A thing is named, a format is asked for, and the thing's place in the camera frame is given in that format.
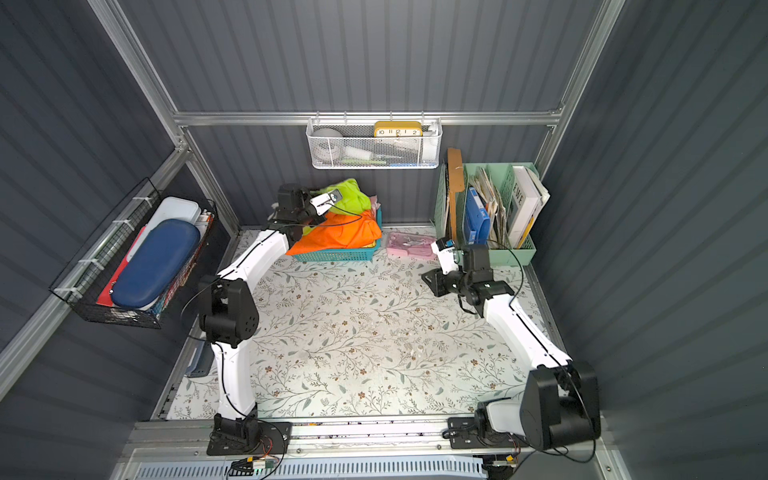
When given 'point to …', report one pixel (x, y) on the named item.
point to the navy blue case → (157, 264)
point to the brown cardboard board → (456, 181)
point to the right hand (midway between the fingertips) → (434, 271)
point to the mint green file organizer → (491, 206)
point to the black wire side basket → (84, 283)
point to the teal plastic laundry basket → (356, 254)
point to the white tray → (167, 209)
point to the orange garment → (340, 231)
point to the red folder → (106, 300)
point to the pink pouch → (411, 245)
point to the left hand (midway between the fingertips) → (326, 196)
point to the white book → (530, 197)
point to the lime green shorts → (352, 200)
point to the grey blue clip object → (200, 357)
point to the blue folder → (478, 219)
